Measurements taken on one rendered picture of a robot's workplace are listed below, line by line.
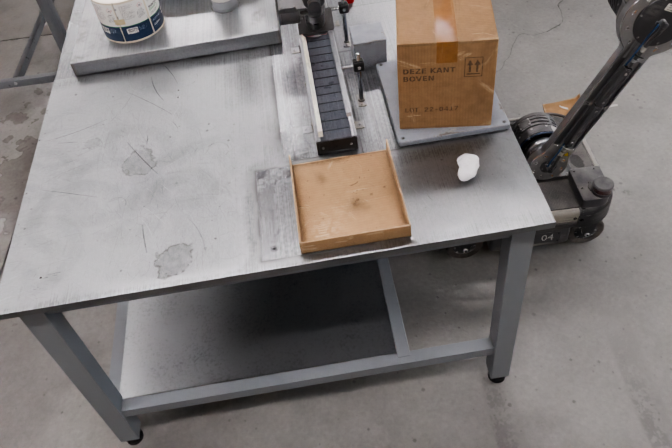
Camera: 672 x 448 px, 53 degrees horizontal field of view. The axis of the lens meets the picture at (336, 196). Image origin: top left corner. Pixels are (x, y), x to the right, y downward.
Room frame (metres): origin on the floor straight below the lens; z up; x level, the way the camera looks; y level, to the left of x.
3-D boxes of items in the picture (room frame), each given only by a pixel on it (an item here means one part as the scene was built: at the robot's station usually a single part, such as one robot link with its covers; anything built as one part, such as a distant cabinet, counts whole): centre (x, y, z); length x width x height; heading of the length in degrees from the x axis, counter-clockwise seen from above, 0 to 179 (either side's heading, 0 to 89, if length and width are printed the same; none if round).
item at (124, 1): (2.00, 0.58, 0.95); 0.20 x 0.20 x 0.14
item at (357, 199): (1.13, -0.03, 0.85); 0.30 x 0.26 x 0.04; 1
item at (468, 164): (1.16, -0.33, 0.85); 0.08 x 0.07 x 0.04; 127
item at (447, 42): (1.46, -0.34, 0.99); 0.30 x 0.24 x 0.27; 171
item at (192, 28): (2.24, 0.45, 0.86); 0.80 x 0.67 x 0.05; 1
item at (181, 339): (1.99, 0.19, 0.40); 2.04 x 1.25 x 0.81; 1
